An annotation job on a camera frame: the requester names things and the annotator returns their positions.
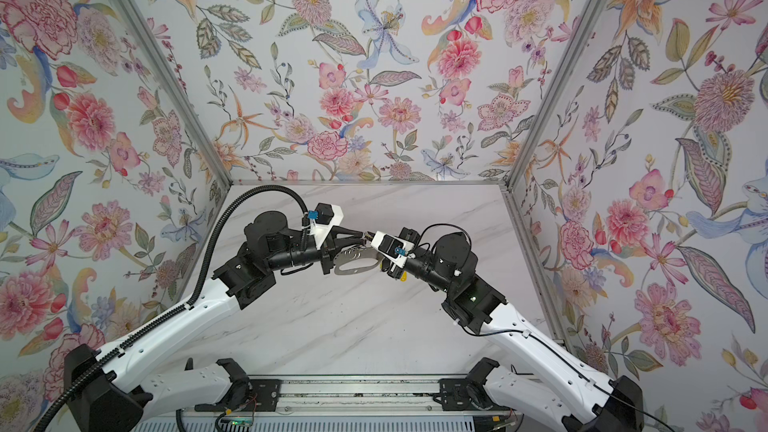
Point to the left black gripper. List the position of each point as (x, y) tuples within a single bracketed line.
[(330, 248)]

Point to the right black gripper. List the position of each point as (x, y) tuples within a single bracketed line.
[(412, 239)]

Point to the steel key holder plate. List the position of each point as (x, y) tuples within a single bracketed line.
[(356, 260)]

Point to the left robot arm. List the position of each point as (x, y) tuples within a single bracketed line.
[(114, 388)]

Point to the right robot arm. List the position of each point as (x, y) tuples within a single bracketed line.
[(449, 266)]

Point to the left corner aluminium profile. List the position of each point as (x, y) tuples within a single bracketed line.
[(138, 27)]

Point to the corner aluminium profile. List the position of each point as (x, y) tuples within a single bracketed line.
[(561, 77), (138, 27)]

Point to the right corner aluminium profile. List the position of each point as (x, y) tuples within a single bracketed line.
[(561, 77)]

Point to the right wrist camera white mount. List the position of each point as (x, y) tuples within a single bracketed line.
[(393, 250)]

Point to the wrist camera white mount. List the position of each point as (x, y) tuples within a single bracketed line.
[(393, 250), (322, 219)]

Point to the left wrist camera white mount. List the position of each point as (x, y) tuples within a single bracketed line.
[(322, 219)]

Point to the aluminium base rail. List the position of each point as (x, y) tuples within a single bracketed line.
[(360, 399)]

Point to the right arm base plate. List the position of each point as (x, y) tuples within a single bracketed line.
[(464, 395)]

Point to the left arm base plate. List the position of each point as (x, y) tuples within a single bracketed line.
[(259, 395)]

